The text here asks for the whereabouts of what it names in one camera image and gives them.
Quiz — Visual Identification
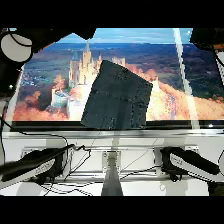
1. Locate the dark blue garment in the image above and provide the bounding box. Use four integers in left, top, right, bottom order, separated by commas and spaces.
80, 59, 154, 131

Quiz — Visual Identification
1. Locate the black cable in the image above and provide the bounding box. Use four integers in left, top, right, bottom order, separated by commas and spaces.
0, 98, 71, 149
39, 143, 158, 196

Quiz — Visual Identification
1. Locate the silver frame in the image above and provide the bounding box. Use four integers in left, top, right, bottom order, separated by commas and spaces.
0, 128, 224, 197

